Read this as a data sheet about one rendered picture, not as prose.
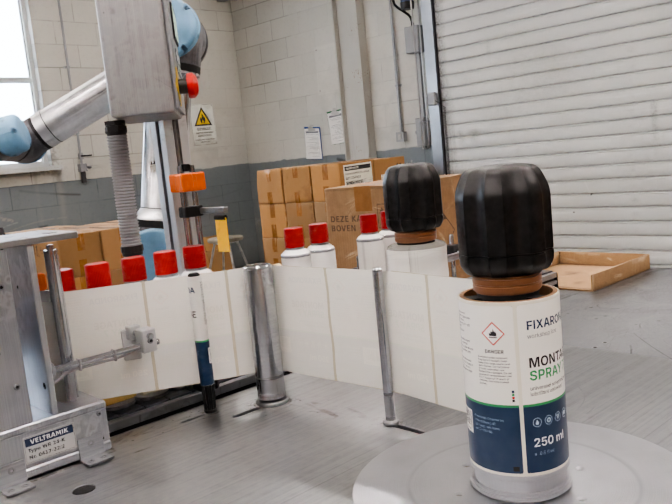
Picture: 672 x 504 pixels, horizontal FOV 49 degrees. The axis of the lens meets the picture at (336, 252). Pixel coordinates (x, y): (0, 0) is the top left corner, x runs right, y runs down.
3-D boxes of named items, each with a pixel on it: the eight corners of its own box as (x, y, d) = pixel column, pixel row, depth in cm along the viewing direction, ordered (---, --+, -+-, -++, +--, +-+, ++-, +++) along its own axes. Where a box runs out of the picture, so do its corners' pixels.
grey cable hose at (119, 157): (128, 257, 114) (109, 120, 111) (117, 256, 117) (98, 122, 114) (148, 254, 116) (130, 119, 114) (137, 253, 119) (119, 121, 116)
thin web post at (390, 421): (391, 428, 86) (377, 269, 83) (379, 425, 87) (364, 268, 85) (402, 423, 87) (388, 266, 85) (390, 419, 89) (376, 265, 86)
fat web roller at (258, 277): (269, 410, 96) (253, 268, 94) (249, 404, 100) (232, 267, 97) (296, 400, 99) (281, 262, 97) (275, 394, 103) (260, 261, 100)
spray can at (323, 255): (328, 342, 128) (316, 225, 126) (308, 339, 132) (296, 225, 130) (349, 335, 132) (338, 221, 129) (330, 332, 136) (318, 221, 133)
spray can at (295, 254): (303, 350, 125) (290, 229, 122) (284, 346, 129) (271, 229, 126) (326, 342, 128) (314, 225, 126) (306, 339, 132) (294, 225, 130)
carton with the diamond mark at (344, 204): (413, 299, 172) (403, 183, 169) (334, 294, 188) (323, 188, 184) (475, 275, 195) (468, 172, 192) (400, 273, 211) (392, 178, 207)
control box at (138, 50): (110, 118, 107) (92, -18, 105) (126, 124, 124) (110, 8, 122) (181, 111, 109) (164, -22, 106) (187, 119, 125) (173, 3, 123)
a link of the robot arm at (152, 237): (197, 284, 151) (209, 12, 147) (185, 295, 136) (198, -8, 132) (138, 281, 151) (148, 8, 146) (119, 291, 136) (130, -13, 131)
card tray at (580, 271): (593, 291, 171) (592, 274, 170) (498, 285, 190) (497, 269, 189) (650, 269, 191) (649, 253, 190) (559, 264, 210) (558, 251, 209)
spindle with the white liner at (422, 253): (431, 382, 101) (412, 163, 97) (383, 372, 108) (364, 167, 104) (470, 365, 107) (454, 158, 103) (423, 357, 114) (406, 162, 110)
